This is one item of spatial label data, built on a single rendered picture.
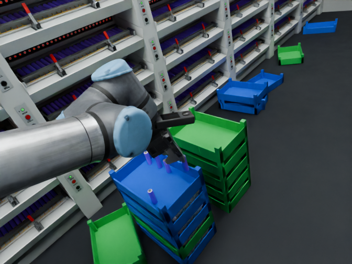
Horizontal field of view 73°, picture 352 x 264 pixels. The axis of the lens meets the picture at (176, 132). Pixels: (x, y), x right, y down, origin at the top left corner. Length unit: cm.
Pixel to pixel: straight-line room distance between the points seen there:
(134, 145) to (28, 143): 16
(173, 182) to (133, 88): 44
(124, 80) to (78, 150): 25
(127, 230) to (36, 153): 94
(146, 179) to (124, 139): 56
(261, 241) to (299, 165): 47
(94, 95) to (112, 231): 86
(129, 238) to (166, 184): 41
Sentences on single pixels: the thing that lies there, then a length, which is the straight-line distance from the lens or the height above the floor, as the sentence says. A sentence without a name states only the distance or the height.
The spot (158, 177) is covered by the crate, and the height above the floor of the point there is 32.
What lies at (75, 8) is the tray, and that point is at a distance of 120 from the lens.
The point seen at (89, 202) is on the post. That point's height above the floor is 9.
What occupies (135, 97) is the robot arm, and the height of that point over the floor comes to 74.
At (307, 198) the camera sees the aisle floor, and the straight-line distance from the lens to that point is 125.
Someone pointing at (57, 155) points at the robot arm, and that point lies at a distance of 38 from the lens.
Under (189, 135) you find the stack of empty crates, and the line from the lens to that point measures 110.
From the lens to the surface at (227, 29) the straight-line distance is 190.
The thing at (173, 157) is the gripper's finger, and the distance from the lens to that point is 74.
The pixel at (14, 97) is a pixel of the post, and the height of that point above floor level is 71.
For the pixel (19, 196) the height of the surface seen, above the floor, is 34.
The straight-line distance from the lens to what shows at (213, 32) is 180.
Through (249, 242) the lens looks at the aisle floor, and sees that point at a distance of 111.
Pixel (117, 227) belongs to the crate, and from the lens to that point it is 129.
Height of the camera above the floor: 98
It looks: 35 degrees down
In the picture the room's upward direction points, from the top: 16 degrees counter-clockwise
